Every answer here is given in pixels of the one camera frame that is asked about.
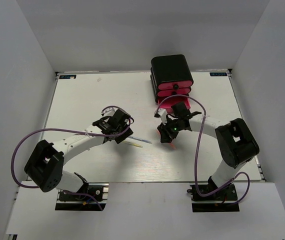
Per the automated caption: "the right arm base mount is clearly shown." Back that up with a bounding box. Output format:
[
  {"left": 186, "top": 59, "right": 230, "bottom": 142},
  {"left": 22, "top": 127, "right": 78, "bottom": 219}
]
[{"left": 186, "top": 184, "right": 240, "bottom": 213}]

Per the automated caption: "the right blue table label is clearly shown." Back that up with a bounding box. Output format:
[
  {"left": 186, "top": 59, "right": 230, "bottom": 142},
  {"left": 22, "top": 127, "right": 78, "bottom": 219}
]
[{"left": 209, "top": 72, "right": 228, "bottom": 77}]

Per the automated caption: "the blue table label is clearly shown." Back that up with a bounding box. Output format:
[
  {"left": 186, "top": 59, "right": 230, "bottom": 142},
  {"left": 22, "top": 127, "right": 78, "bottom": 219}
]
[
  {"left": 59, "top": 74, "right": 77, "bottom": 80},
  {"left": 209, "top": 72, "right": 228, "bottom": 77}
]

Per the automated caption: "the orange pink pen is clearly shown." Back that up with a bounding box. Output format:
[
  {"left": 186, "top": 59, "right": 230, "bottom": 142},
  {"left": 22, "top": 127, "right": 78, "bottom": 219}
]
[{"left": 157, "top": 131, "right": 177, "bottom": 150}]

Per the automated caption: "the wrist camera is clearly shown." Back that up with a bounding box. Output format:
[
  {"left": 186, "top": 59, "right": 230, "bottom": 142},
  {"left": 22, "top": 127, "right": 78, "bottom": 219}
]
[
  {"left": 101, "top": 106, "right": 117, "bottom": 117},
  {"left": 154, "top": 108, "right": 168, "bottom": 125}
]

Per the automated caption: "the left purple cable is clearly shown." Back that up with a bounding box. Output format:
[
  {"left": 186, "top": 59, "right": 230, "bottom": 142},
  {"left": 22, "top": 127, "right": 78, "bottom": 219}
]
[{"left": 10, "top": 105, "right": 135, "bottom": 210}]

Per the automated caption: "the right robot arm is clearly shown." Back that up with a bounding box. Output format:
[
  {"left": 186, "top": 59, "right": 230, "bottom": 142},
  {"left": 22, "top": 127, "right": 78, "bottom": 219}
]
[{"left": 154, "top": 102, "right": 260, "bottom": 200}]

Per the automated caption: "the purple cable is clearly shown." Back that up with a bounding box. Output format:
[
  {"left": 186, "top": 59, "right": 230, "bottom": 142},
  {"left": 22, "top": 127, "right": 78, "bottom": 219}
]
[
  {"left": 154, "top": 94, "right": 252, "bottom": 207},
  {"left": 10, "top": 105, "right": 135, "bottom": 210}
]

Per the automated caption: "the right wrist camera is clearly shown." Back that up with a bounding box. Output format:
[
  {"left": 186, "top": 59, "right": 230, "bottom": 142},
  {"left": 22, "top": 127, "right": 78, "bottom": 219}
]
[{"left": 154, "top": 108, "right": 168, "bottom": 125}]

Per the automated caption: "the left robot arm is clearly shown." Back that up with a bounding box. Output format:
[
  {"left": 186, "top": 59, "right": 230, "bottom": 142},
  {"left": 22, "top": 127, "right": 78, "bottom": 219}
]
[{"left": 24, "top": 109, "right": 133, "bottom": 200}]

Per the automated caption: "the black pink drawer organizer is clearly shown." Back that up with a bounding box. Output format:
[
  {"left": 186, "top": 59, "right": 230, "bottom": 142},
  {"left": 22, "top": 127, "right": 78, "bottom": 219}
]
[{"left": 150, "top": 54, "right": 194, "bottom": 113}]

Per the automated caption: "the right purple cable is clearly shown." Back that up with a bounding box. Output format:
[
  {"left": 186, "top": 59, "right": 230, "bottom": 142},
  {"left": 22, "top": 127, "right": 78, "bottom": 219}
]
[{"left": 154, "top": 94, "right": 252, "bottom": 207}]

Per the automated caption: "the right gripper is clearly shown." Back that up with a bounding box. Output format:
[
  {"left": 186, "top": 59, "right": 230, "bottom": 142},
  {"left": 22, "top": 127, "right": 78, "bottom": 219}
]
[{"left": 158, "top": 115, "right": 183, "bottom": 143}]

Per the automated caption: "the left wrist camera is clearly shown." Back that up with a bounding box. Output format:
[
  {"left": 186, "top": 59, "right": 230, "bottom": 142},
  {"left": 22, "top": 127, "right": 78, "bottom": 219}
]
[{"left": 101, "top": 106, "right": 117, "bottom": 117}]

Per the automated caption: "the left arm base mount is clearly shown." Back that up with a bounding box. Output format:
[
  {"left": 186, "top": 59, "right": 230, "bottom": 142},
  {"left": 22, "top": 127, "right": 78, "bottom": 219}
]
[{"left": 55, "top": 183, "right": 109, "bottom": 212}]

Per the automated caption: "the left blue table label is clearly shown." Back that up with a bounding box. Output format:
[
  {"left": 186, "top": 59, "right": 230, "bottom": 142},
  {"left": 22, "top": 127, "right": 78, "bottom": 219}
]
[{"left": 59, "top": 74, "right": 77, "bottom": 80}]

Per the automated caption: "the yellow blue pen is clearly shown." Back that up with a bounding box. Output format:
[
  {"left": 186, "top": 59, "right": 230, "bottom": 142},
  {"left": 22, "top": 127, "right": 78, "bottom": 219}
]
[{"left": 123, "top": 136, "right": 153, "bottom": 149}]

